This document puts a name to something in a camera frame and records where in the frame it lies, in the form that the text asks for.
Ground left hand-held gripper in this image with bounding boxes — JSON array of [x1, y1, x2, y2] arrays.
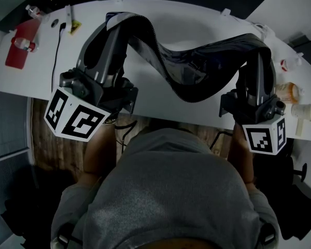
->
[[43, 22, 139, 143]]

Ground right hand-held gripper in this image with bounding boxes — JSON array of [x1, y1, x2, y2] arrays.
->
[[219, 50, 288, 156]]

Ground person's left forearm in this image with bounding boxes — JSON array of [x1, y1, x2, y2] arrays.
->
[[82, 117, 118, 183]]

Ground person's right forearm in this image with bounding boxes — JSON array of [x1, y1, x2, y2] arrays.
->
[[227, 122, 257, 186]]

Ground white desk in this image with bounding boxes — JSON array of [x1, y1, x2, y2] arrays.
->
[[0, 0, 311, 143]]

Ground orange pill bottle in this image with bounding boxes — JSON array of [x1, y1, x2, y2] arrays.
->
[[274, 81, 306, 105]]

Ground small bottle with red label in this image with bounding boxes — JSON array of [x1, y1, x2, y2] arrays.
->
[[279, 57, 303, 74]]

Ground yellow tag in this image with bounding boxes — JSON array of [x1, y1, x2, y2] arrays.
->
[[68, 20, 83, 36]]

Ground clear plastic wrapper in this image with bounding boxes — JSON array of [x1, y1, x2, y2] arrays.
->
[[252, 21, 276, 40]]

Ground white plastic bottle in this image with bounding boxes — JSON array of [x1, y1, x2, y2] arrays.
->
[[291, 103, 311, 122]]

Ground clear bottle with red label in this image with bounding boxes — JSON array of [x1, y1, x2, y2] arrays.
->
[[11, 36, 39, 53]]

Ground red flat pouch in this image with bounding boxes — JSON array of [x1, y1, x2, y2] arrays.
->
[[4, 19, 41, 70]]

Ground clear plastic bottle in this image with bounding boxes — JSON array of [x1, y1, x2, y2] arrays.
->
[[25, 5, 50, 23]]

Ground grey cabinet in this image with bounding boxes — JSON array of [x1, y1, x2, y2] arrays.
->
[[0, 57, 33, 167]]

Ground black office chair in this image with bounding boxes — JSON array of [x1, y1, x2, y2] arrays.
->
[[253, 154, 311, 245]]

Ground person's grey shirt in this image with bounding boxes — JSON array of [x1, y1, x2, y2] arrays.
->
[[50, 127, 281, 249]]

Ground black bag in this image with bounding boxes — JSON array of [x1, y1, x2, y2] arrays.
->
[[0, 164, 77, 245]]

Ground metal bracelet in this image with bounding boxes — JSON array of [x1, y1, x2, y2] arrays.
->
[[101, 117, 118, 127]]

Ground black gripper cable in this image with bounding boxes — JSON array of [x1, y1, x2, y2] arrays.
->
[[209, 130, 234, 150], [115, 120, 138, 154]]

